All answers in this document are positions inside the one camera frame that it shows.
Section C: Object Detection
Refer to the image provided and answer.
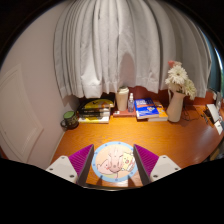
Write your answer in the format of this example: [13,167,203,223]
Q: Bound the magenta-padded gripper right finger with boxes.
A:
[132,143,182,187]

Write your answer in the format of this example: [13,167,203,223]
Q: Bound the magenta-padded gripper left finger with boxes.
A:
[45,143,95,188]

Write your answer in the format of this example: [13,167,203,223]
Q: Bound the round cartoon-print mouse pad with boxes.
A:
[91,141,139,183]

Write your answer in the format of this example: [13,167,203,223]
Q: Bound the green dark mug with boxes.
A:
[60,110,80,131]

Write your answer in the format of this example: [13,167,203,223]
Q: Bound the yellow orange book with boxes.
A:
[148,101,169,123]

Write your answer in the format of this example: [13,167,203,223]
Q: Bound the white yellow book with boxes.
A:
[78,114,111,125]

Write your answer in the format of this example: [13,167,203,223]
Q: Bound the blue cover book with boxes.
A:
[134,97,160,120]

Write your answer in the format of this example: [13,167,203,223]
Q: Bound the white ceramic vase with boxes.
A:
[165,88,187,123]

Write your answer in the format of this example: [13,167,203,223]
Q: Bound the red-brown flat book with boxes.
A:
[112,109,138,118]

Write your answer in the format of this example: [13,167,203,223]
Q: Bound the clear spray bottle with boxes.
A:
[127,92,136,113]

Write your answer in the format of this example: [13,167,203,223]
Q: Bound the white card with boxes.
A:
[213,119,224,136]

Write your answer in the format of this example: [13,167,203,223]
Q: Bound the black yellow cover book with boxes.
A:
[78,98,116,114]

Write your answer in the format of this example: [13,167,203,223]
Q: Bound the white flat device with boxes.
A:
[205,103,222,124]

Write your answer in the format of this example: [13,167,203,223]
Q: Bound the beige travel tumbler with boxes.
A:
[115,85,130,112]

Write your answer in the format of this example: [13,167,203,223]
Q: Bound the white flower bouquet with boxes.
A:
[164,60,198,101]

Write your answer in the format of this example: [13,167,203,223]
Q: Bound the white curtain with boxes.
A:
[53,0,213,99]

